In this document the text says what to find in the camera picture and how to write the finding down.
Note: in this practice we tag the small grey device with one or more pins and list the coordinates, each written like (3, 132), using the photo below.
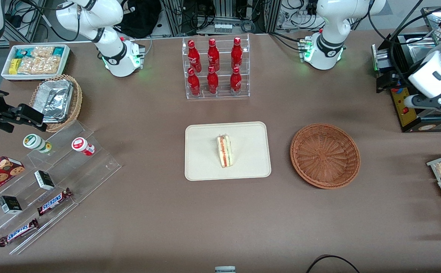
(225, 270)

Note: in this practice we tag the red lid white cup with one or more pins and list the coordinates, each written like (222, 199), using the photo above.
(80, 145)

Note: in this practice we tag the aluminium foil tray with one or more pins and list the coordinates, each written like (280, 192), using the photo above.
(53, 100)

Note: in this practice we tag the red cola bottle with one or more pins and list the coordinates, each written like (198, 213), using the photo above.
(236, 53)
(212, 81)
(213, 55)
(193, 55)
(235, 81)
(193, 83)

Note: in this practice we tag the cream plastic serving tray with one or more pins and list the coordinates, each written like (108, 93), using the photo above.
(201, 151)

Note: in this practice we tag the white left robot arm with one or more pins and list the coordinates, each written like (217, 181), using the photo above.
(330, 22)

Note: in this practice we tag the brown Snickers bar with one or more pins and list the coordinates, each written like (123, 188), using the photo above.
(53, 201)
(19, 232)

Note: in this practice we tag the small dark green box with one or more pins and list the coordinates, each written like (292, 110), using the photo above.
(10, 204)
(44, 180)

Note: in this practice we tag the black food warmer case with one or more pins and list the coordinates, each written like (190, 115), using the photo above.
(413, 125)

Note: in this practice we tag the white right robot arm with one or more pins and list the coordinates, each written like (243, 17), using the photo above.
(91, 15)

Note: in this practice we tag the clear acrylic bottle rack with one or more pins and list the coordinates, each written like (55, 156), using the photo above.
(224, 94)

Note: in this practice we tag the white power strip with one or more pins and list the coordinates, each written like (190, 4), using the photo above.
(223, 28)

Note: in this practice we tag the white rectangular snack bin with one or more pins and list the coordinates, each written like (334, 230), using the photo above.
(6, 76)

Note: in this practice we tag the teal snack packet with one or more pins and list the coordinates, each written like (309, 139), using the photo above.
(22, 53)
(58, 51)

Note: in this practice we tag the yellow snack packet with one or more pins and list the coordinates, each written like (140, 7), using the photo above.
(14, 66)

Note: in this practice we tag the triangular sandwich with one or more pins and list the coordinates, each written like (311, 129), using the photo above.
(225, 151)

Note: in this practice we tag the clear acrylic stepped shelf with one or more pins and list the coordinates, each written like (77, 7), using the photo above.
(91, 167)

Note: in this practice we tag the brown round wicker basket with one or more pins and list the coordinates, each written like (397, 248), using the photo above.
(324, 155)

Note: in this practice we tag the clear rice cracker bag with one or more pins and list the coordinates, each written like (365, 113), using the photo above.
(40, 65)
(42, 51)

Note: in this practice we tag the green lid white cup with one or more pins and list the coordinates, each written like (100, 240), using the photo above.
(33, 141)

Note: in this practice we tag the tan wicker basket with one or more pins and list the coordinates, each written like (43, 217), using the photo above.
(77, 98)

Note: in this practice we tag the black bag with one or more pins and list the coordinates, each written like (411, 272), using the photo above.
(141, 17)

